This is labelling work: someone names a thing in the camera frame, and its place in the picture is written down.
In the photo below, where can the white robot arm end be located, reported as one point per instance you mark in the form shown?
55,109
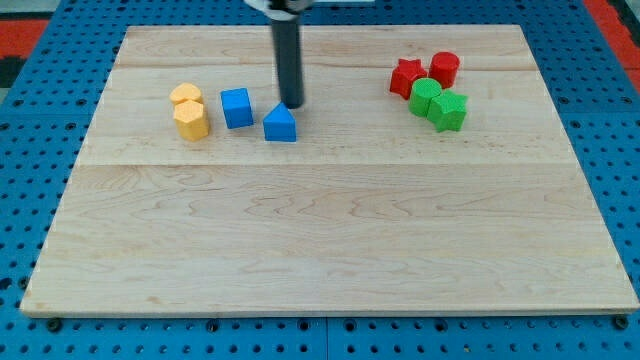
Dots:
280,10

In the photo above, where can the red star block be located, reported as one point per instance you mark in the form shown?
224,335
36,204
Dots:
406,72

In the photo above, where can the green star block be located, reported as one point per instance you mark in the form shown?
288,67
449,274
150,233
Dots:
447,111

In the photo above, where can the light wooden board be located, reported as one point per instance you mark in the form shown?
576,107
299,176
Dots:
370,213

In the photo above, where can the blue triangle block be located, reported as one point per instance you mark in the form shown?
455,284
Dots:
280,125

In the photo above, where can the blue cube block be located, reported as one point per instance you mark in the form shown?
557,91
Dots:
237,108

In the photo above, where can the green cylinder block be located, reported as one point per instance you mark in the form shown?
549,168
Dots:
422,92

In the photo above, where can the yellow hexagon block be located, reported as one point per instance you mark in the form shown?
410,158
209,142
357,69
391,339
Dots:
191,120

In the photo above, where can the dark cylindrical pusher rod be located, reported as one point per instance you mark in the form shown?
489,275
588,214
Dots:
288,60

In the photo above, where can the yellow heart block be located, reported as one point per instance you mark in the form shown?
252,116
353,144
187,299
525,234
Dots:
186,92

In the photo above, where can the red cylinder block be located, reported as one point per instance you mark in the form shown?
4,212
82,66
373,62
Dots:
443,68

